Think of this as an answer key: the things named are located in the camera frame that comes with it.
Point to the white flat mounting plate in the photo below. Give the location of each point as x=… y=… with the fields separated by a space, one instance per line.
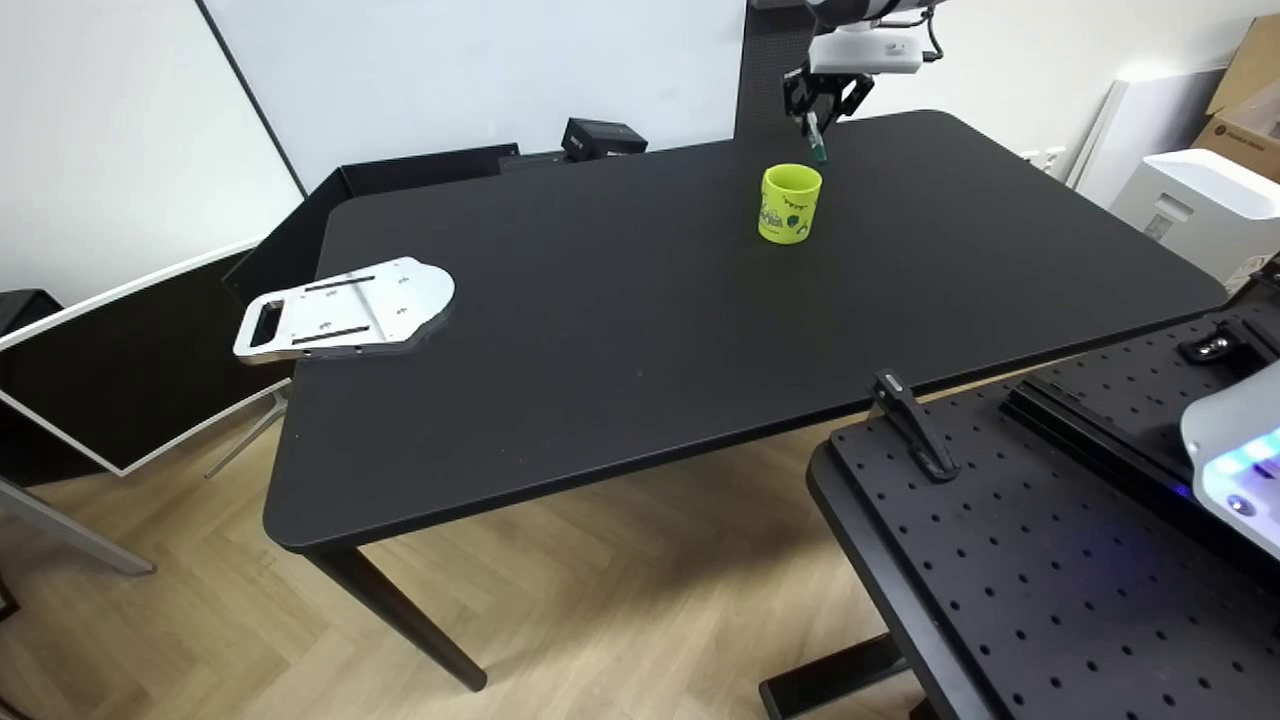
x=355 y=310

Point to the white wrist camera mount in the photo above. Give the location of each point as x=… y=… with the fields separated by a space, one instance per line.
x=865 y=51

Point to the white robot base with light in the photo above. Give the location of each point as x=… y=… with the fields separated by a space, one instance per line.
x=1235 y=447

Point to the small black box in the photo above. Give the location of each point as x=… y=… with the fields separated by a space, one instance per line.
x=600 y=139

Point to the green white marker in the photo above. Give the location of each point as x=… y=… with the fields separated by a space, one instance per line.
x=815 y=139

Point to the white box device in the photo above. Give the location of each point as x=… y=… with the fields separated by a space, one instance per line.
x=1207 y=209

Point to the white framed black panel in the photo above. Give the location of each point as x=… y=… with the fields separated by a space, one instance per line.
x=127 y=383

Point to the yellow-green mug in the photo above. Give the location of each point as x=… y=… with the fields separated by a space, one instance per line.
x=791 y=199

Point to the black vertical pillar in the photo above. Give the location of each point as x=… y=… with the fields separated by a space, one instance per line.
x=775 y=44

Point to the whiteboard panel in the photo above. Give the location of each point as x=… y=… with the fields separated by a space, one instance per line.
x=345 y=81

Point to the cardboard box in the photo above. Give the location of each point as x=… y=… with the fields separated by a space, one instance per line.
x=1245 y=112

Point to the black perforated breadboard table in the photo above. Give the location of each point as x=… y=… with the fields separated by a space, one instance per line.
x=1066 y=573

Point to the black table leg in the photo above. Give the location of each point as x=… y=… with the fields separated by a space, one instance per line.
x=380 y=596

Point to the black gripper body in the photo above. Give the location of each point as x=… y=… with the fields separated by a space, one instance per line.
x=845 y=88

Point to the black clamp on breadboard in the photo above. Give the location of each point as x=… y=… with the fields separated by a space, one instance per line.
x=896 y=404

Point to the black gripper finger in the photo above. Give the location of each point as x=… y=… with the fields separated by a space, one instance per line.
x=798 y=112
x=829 y=116

